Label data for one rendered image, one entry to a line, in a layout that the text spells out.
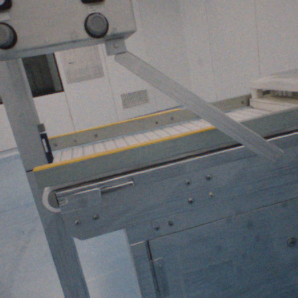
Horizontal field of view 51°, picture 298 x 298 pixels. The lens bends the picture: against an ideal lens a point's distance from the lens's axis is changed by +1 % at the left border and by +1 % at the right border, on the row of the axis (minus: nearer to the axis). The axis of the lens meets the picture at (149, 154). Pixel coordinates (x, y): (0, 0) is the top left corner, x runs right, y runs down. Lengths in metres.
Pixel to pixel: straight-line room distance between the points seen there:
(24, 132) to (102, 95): 5.17
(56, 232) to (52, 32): 0.56
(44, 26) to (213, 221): 0.47
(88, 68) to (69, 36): 5.39
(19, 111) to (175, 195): 0.43
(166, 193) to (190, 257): 0.19
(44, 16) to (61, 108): 5.34
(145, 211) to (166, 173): 0.08
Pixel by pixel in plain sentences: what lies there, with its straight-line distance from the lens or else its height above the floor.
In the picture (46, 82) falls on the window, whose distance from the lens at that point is 5.77.
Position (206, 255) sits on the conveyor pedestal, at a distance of 0.72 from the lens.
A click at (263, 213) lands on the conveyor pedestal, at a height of 0.71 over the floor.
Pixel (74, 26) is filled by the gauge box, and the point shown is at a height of 1.13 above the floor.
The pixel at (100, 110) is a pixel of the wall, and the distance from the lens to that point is 5.95.
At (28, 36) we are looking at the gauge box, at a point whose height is 1.12.
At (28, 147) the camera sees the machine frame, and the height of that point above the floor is 0.92.
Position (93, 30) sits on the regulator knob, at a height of 1.12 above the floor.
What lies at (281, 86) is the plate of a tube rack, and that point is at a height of 0.96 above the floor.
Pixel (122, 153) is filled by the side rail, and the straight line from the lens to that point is 0.52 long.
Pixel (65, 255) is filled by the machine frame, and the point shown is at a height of 0.61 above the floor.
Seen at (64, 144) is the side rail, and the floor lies 0.91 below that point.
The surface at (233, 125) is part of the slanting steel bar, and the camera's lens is 0.48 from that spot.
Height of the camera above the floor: 1.06
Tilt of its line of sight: 16 degrees down
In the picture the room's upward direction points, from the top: 11 degrees counter-clockwise
